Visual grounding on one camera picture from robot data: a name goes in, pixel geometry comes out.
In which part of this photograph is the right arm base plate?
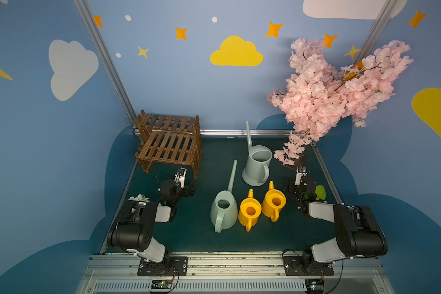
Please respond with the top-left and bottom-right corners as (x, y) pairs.
(283, 256), (334, 276)

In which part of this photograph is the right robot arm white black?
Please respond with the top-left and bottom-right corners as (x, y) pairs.
(284, 176), (388, 266)

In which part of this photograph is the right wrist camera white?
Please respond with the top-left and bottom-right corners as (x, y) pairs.
(295, 166), (307, 186)

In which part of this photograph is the left circuit board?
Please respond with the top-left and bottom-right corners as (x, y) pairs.
(150, 280), (174, 292)

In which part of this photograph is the white flower potted plant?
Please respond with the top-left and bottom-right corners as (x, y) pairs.
(129, 194), (149, 203)

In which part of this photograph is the circuit board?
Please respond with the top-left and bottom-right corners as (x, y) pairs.
(150, 280), (174, 292)
(305, 279), (325, 294)

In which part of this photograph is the brown wooden slatted shelf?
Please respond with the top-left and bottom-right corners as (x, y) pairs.
(135, 110), (203, 180)

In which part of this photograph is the right circuit board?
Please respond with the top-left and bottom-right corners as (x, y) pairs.
(305, 279), (325, 294)

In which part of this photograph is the aluminium back rail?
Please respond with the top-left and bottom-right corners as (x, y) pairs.
(133, 127), (298, 138)

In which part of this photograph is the green round object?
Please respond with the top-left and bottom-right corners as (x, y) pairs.
(315, 185), (327, 201)

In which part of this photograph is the large pale blue watering can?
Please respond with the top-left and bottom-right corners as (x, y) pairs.
(242, 121), (273, 187)

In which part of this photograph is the mint green watering can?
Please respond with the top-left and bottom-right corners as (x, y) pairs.
(210, 159), (238, 233)

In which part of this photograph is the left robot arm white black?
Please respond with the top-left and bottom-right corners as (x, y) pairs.
(107, 180), (194, 263)

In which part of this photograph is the yellow watering can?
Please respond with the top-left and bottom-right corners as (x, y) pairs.
(262, 181), (287, 222)
(238, 189), (262, 232)

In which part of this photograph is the aluminium front rail frame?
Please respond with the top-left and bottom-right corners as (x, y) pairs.
(77, 251), (394, 294)

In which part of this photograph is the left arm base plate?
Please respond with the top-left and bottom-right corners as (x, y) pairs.
(137, 256), (188, 277)

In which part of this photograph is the pink cherry blossom tree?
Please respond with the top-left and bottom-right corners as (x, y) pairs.
(267, 39), (413, 165)

